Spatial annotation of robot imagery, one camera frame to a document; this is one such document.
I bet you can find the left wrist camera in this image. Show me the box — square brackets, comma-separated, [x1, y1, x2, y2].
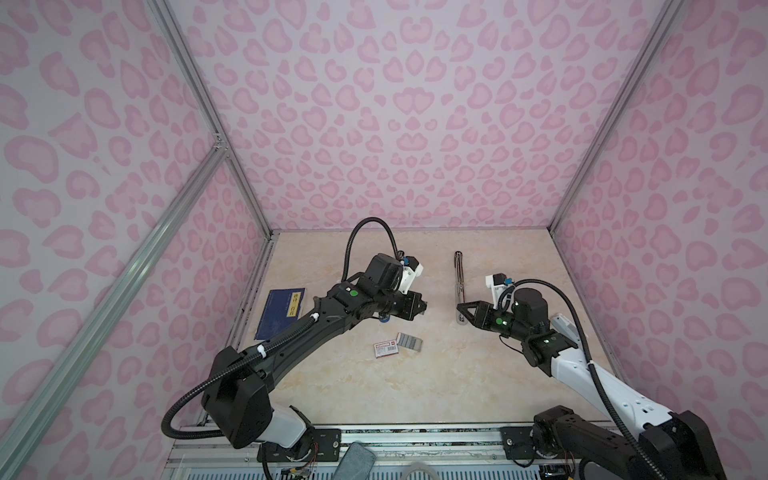
[398, 256, 423, 295]

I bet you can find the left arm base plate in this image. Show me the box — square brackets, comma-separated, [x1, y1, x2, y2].
[257, 427, 342, 464]

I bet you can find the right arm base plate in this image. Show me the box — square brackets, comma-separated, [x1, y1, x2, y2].
[499, 426, 538, 467]

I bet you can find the red white staple box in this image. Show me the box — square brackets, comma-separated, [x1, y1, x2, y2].
[373, 340, 399, 359]

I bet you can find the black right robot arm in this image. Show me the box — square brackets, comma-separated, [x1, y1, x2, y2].
[456, 279, 726, 479]

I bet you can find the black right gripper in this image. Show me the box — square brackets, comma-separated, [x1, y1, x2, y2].
[457, 300, 535, 342]

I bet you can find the silver staple tray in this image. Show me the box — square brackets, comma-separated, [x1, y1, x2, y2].
[396, 332, 423, 352]

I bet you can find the grey cloth pad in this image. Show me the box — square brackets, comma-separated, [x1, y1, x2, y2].
[332, 442, 377, 480]

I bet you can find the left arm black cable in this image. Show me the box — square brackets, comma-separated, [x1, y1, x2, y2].
[160, 216, 404, 441]

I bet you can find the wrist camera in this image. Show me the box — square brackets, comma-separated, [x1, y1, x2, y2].
[398, 256, 423, 295]
[485, 273, 514, 306]

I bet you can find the dark blue booklet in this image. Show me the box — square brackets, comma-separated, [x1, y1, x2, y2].
[254, 288, 305, 341]

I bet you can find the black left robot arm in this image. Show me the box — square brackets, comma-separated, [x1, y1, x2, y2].
[201, 254, 427, 458]

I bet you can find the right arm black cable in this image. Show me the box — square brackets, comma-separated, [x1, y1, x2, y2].
[509, 277, 667, 480]

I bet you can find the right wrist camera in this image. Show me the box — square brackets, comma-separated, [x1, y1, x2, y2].
[485, 273, 514, 306]

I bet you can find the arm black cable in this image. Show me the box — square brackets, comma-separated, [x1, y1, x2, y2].
[160, 216, 404, 441]
[509, 277, 667, 480]

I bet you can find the aluminium front rail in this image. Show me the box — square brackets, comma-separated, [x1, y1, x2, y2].
[161, 421, 685, 480]

